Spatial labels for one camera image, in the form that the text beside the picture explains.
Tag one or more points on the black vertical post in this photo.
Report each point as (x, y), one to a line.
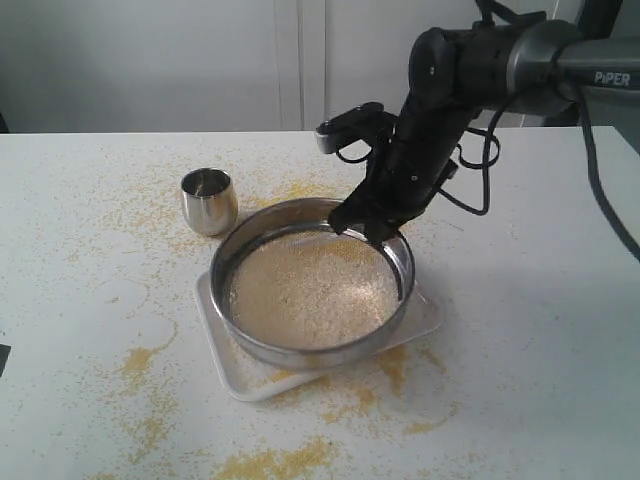
(596, 18)

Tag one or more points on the stainless steel cup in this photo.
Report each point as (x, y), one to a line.
(209, 202)

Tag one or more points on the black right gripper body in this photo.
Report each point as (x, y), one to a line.
(412, 170)

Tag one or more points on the grain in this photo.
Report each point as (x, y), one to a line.
(313, 292)

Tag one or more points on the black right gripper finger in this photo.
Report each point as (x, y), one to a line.
(378, 229)
(352, 211)

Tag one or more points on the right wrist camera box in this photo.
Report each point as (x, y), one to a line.
(368, 122)

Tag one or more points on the white plastic tray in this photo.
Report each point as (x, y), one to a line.
(251, 380)

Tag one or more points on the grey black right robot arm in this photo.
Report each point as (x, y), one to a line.
(539, 69)

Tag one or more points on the round stainless steel sieve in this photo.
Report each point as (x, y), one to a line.
(308, 216)

